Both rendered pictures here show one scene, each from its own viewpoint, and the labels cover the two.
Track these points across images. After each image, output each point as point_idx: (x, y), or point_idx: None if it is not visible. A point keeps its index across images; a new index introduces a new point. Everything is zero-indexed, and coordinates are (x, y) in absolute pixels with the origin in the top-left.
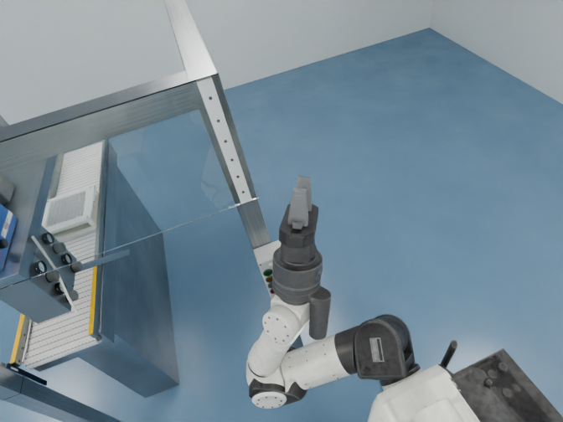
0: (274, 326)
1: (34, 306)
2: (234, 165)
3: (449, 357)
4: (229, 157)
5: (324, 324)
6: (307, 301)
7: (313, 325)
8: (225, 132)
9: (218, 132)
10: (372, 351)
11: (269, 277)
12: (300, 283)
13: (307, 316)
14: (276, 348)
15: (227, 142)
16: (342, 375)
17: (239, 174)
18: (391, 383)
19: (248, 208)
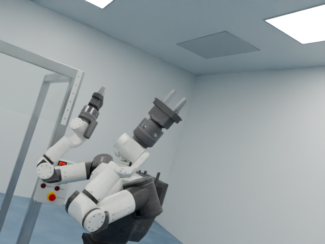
0: (75, 122)
1: None
2: (69, 104)
3: None
4: (69, 100)
5: (91, 130)
6: (88, 123)
7: (87, 129)
8: (75, 90)
9: (73, 88)
10: (100, 159)
11: None
12: (91, 111)
13: (85, 129)
14: (65, 141)
15: (73, 94)
16: (82, 171)
17: (68, 109)
18: None
19: (60, 129)
